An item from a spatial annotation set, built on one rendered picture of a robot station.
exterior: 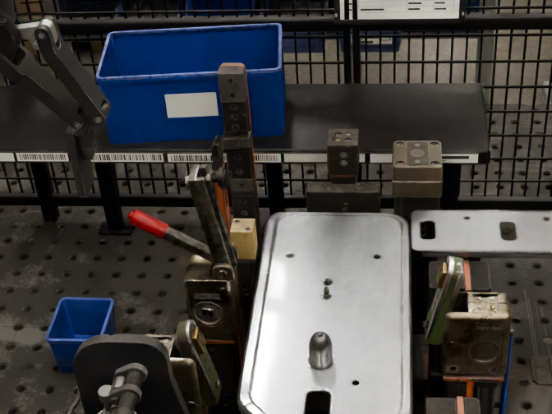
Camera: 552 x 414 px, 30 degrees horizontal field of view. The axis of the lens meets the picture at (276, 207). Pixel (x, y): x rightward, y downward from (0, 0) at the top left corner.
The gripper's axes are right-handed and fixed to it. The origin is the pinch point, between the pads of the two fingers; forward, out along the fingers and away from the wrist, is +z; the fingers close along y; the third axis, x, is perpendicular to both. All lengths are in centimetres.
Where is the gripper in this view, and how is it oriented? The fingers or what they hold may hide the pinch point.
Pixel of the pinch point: (11, 177)
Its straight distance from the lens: 96.2
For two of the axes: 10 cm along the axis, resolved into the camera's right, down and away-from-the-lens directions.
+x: 0.9, -6.0, 7.9
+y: 9.9, 0.1, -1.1
